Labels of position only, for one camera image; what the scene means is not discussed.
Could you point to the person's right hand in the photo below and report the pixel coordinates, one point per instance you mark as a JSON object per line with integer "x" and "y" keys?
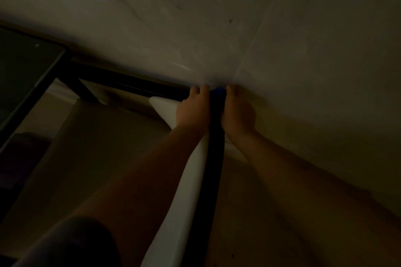
{"x": 238, "y": 116}

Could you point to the person's left forearm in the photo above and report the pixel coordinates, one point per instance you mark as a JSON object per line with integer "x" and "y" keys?
{"x": 144, "y": 188}

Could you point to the person's left fingers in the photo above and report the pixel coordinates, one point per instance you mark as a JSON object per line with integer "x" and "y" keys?
{"x": 200, "y": 90}

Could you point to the person's left hand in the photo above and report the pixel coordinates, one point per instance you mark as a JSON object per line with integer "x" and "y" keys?
{"x": 192, "y": 113}

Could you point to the black glass-top table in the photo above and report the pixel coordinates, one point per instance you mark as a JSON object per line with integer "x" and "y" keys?
{"x": 28, "y": 72}

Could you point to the white panel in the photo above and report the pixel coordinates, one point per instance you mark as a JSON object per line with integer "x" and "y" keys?
{"x": 175, "y": 226}

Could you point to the person's right fingers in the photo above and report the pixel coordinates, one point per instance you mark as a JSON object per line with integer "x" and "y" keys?
{"x": 232, "y": 89}

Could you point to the person's right forearm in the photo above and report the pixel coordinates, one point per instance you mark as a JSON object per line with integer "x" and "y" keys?
{"x": 300, "y": 194}

